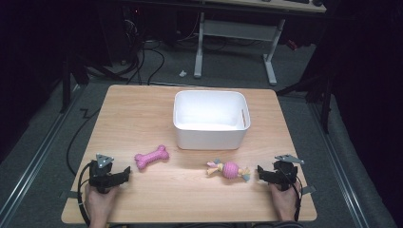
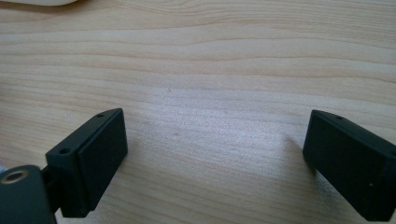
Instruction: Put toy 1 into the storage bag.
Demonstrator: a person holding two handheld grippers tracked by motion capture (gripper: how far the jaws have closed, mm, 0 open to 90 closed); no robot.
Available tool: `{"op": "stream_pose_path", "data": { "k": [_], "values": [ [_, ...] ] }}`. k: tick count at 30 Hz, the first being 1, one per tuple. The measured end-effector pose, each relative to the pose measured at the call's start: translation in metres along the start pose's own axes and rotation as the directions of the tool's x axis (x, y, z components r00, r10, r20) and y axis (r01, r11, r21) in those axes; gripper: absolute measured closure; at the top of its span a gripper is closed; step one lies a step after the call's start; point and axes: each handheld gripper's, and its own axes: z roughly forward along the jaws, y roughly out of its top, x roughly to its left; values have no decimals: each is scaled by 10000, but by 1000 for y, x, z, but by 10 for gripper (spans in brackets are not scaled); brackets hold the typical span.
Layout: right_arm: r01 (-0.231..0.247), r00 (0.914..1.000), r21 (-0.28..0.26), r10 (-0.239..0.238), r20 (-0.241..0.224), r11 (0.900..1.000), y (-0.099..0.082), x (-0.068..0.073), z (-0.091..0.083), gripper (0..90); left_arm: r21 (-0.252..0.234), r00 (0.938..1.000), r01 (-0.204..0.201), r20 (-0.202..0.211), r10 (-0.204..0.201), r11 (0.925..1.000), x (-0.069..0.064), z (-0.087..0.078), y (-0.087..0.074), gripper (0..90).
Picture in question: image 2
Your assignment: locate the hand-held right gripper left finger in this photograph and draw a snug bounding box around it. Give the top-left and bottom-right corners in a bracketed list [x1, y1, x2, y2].
[45, 107, 129, 218]

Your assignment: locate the white plastic bin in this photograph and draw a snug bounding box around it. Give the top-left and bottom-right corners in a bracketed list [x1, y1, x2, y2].
[0, 0, 78, 7]

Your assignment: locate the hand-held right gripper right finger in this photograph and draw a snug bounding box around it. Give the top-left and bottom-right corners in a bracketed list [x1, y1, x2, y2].
[302, 109, 396, 222]

